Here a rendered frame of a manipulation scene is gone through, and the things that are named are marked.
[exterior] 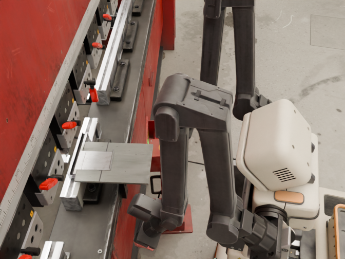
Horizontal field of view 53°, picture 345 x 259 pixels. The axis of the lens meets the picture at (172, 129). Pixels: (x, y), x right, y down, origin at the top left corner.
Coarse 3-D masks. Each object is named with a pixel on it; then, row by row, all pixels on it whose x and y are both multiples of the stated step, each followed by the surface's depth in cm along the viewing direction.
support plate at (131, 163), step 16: (96, 144) 132; (112, 144) 132; (128, 144) 132; (144, 144) 132; (112, 160) 127; (128, 160) 127; (144, 160) 127; (80, 176) 123; (96, 176) 122; (112, 176) 122; (128, 176) 122; (144, 176) 122
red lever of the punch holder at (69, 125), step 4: (72, 120) 104; (76, 120) 104; (80, 120) 105; (64, 124) 96; (68, 124) 96; (72, 124) 99; (76, 124) 104; (80, 124) 105; (64, 128) 96; (68, 128) 96
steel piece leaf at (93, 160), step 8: (88, 152) 130; (96, 152) 130; (104, 152) 130; (112, 152) 127; (88, 160) 127; (96, 160) 127; (104, 160) 127; (88, 168) 125; (96, 168) 125; (104, 168) 125
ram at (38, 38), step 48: (0, 0) 67; (48, 0) 89; (96, 0) 134; (0, 48) 67; (48, 48) 90; (0, 96) 68; (48, 96) 91; (0, 144) 68; (0, 192) 69; (0, 240) 70
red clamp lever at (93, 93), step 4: (88, 80) 119; (92, 80) 120; (88, 84) 119; (92, 84) 119; (92, 88) 121; (92, 92) 122; (96, 92) 123; (92, 96) 123; (96, 96) 124; (92, 100) 125; (96, 100) 125
